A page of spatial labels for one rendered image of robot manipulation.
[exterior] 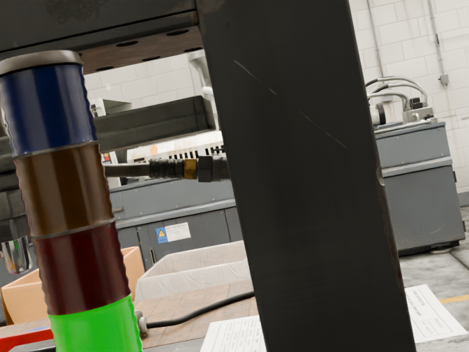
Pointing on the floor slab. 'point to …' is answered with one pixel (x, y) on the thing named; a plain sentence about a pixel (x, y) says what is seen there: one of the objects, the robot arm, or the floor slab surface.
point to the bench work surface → (187, 301)
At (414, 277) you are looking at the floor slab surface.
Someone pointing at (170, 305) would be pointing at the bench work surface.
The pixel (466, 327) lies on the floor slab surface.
